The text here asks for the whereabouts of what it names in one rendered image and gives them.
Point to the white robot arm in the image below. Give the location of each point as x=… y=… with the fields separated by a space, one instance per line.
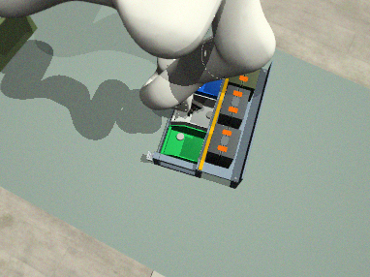
x=174 y=30

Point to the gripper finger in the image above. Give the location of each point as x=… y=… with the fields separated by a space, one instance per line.
x=194 y=106

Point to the grey metal bin rack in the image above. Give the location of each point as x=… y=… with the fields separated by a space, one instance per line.
x=247 y=127

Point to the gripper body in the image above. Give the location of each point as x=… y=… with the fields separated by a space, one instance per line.
x=185 y=105

